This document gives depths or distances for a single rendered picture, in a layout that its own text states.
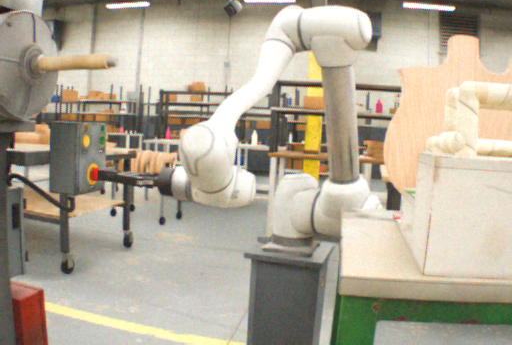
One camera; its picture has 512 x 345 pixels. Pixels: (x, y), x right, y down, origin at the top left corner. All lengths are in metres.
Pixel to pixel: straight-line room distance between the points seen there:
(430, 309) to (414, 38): 11.74
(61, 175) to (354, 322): 0.87
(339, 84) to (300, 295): 0.72
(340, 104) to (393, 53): 10.81
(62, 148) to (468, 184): 0.99
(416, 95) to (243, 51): 11.42
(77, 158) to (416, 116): 0.86
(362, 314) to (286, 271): 0.87
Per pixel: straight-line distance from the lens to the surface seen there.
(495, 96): 0.65
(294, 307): 1.53
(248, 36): 12.37
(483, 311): 0.68
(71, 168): 1.20
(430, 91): 0.99
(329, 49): 1.26
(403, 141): 0.97
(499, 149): 0.82
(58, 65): 0.98
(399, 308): 0.65
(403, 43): 12.19
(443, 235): 0.63
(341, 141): 1.33
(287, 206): 1.49
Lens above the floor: 1.12
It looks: 3 degrees down
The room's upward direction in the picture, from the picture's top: 3 degrees clockwise
